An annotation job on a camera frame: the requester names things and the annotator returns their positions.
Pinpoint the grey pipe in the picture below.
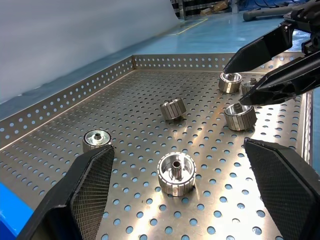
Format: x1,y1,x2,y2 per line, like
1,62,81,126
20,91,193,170
242,6,293,23

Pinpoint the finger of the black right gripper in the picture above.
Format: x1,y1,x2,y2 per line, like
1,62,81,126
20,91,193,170
223,24,294,75
239,49,320,106

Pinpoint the metal rotor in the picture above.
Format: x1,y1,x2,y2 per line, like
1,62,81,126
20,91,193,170
218,71,243,94
224,102,258,132
82,129,113,153
157,151,197,197
241,77,258,96
159,97,187,121

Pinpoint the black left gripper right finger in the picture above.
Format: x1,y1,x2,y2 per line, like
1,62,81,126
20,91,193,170
243,137,320,240

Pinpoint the metal rotor back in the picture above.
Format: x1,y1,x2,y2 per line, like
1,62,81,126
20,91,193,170
218,71,243,94

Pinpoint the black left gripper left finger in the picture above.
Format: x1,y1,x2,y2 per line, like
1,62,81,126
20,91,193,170
14,144,116,240

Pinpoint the perforated metal tray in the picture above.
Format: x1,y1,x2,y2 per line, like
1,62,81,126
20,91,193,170
0,52,315,240

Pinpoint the blue plastic bin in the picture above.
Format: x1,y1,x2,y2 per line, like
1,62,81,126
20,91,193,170
0,182,35,240

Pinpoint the metal rack with cardboard boxes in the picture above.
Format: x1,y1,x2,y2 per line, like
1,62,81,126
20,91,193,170
171,0,236,20

